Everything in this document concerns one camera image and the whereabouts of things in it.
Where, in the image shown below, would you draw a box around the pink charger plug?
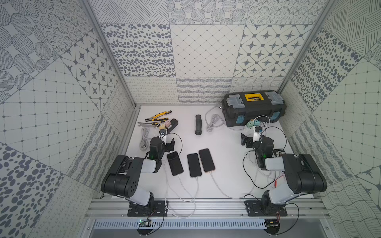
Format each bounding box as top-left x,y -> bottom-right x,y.
164,120 -> 171,127

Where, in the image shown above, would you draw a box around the green white power strip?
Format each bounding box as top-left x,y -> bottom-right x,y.
245,119 -> 267,130

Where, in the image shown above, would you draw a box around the grey cable bundle left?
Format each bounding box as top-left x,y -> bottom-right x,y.
139,126 -> 151,150

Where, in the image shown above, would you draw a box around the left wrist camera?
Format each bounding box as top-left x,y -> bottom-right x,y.
159,129 -> 168,144

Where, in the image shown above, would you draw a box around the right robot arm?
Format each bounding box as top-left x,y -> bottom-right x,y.
241,134 -> 327,214

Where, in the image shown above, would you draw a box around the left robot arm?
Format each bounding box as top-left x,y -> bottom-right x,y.
101,136 -> 175,207

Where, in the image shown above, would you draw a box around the black yellow toolbox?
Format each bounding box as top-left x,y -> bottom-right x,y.
221,90 -> 287,127

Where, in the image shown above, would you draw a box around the black power strip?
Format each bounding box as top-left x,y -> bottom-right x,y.
167,119 -> 179,134

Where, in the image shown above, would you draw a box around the coiled grey cable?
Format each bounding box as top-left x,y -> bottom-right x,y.
204,106 -> 227,132

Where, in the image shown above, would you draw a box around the dark corrugated hose piece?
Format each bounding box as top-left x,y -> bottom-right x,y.
194,114 -> 203,136

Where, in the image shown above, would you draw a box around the black phone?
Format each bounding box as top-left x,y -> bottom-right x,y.
187,153 -> 202,178
167,151 -> 184,176

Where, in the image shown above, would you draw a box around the yellow black pliers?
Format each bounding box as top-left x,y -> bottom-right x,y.
145,110 -> 172,122

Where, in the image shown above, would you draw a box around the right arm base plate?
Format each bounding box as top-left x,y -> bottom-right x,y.
244,200 -> 288,217

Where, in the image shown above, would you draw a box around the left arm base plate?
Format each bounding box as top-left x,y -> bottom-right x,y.
127,200 -> 168,217

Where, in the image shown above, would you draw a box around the white charging cable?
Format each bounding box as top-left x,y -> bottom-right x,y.
209,171 -> 263,199
163,174 -> 197,218
178,176 -> 200,209

